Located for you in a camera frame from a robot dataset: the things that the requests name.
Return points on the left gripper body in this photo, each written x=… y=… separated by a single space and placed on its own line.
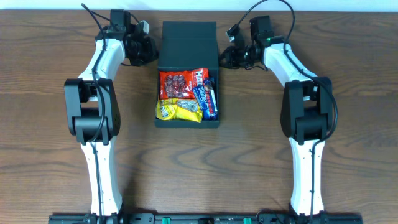
x=144 y=52

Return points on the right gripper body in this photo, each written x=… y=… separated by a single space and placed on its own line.
x=232 y=58

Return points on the purple Dairy Milk bar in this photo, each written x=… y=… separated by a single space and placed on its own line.
x=211 y=110

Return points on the dark green gift box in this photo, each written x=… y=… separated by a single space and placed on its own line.
x=189 y=46

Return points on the red Hacks candy bag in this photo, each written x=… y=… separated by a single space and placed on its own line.
x=181 y=84

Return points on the blue Eclipse mints box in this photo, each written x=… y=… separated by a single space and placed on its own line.
x=200 y=95

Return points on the yellow candy bag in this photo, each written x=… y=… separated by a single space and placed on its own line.
x=181 y=109

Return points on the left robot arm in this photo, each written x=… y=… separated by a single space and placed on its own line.
x=92 y=109

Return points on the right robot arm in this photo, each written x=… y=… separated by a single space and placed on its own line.
x=308 y=113

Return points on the black mounting rail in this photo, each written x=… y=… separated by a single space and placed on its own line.
x=150 y=218

